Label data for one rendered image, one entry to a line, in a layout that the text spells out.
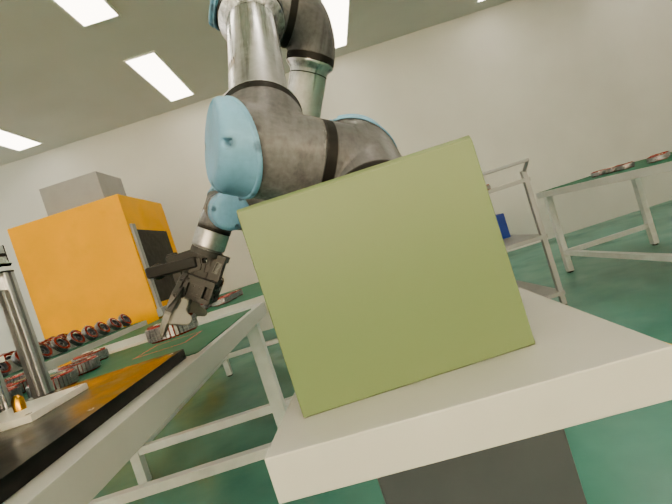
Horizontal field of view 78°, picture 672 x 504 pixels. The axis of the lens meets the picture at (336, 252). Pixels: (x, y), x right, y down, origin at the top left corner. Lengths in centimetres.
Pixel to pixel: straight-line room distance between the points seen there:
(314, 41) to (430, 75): 553
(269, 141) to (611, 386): 40
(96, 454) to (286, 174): 41
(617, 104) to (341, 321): 698
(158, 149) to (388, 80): 332
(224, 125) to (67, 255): 424
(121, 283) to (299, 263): 411
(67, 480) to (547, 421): 48
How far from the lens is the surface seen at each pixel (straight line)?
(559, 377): 36
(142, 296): 438
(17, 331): 115
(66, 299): 473
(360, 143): 54
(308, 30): 88
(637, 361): 38
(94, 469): 62
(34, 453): 62
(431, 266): 39
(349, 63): 630
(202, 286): 96
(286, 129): 51
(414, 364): 40
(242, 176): 50
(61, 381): 128
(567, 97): 693
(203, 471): 193
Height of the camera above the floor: 89
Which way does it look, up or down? 1 degrees down
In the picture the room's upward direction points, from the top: 18 degrees counter-clockwise
